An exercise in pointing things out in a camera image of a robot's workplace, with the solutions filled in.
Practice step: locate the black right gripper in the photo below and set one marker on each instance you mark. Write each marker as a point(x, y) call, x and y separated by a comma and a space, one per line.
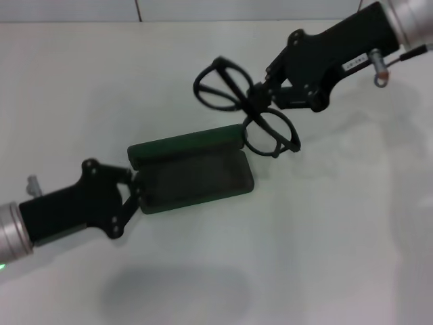
point(338, 44)

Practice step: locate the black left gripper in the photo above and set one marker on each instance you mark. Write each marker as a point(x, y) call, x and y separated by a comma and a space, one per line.
point(74, 206)

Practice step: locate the black glasses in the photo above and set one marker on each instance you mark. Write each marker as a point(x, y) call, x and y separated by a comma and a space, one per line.
point(233, 83)

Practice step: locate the green glasses case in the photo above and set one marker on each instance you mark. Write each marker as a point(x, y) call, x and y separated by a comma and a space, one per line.
point(189, 183)

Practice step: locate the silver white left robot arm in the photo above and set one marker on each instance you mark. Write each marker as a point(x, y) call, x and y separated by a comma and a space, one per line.
point(11, 230)

